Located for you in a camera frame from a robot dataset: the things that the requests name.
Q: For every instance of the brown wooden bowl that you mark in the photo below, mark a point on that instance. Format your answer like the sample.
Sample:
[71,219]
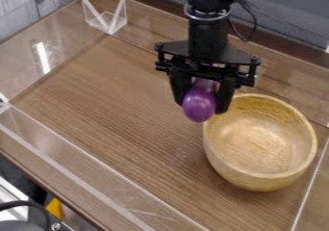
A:
[260,144]

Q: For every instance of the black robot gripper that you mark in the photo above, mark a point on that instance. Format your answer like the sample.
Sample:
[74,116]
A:
[206,56]

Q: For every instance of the clear acrylic corner bracket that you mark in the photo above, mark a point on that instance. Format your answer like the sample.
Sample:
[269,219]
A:
[107,22]

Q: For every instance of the purple toy eggplant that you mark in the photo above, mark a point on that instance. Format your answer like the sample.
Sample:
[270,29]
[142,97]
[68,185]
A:
[198,102]

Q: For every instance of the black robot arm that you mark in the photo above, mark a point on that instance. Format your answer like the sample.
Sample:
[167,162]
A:
[205,67]

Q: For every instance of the clear acrylic table barrier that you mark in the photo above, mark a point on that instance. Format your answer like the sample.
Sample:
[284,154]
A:
[92,188]

